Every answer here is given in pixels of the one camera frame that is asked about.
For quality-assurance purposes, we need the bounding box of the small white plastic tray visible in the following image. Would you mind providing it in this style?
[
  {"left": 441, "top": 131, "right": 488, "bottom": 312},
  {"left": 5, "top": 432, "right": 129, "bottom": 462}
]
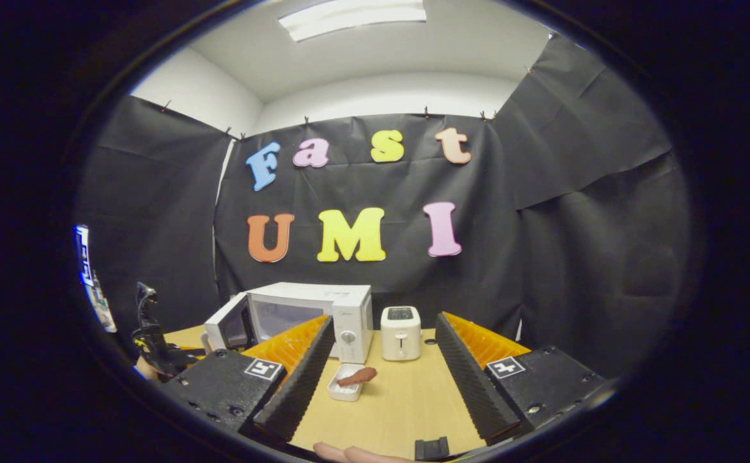
[{"left": 327, "top": 363, "right": 366, "bottom": 403}]

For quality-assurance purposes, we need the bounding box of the white microwave oven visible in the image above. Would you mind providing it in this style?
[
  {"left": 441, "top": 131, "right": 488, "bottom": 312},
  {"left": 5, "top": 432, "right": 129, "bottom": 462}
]
[{"left": 202, "top": 282, "right": 374, "bottom": 365}]

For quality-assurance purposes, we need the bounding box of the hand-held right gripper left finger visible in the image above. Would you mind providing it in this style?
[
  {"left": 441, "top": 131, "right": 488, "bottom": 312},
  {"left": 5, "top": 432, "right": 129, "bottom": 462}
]
[{"left": 155, "top": 314, "right": 336, "bottom": 444}]

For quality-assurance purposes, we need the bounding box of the black backdrop cloth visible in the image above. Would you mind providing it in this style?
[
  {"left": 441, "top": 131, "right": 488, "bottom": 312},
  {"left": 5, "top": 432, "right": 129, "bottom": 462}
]
[{"left": 74, "top": 35, "right": 693, "bottom": 380}]

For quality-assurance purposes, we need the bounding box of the long ceiling light panel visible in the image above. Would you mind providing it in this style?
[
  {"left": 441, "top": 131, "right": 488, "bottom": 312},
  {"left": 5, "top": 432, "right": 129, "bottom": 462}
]
[{"left": 278, "top": 0, "right": 427, "bottom": 42}]

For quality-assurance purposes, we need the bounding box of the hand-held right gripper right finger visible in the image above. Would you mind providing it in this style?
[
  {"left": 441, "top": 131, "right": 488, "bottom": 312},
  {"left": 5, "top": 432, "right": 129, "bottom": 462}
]
[{"left": 434, "top": 311, "right": 612, "bottom": 448}]

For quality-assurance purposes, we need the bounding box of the white panel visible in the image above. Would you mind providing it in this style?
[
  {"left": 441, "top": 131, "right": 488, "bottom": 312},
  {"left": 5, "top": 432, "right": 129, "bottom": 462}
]
[{"left": 75, "top": 224, "right": 118, "bottom": 334}]

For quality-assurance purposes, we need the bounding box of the white toaster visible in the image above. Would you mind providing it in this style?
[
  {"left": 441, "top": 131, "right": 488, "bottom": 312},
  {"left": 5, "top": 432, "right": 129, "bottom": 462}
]
[{"left": 380, "top": 306, "right": 422, "bottom": 361}]

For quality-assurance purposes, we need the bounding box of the brown sausage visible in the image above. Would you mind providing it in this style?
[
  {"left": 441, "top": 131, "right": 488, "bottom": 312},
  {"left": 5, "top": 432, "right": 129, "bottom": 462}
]
[{"left": 337, "top": 367, "right": 378, "bottom": 387}]

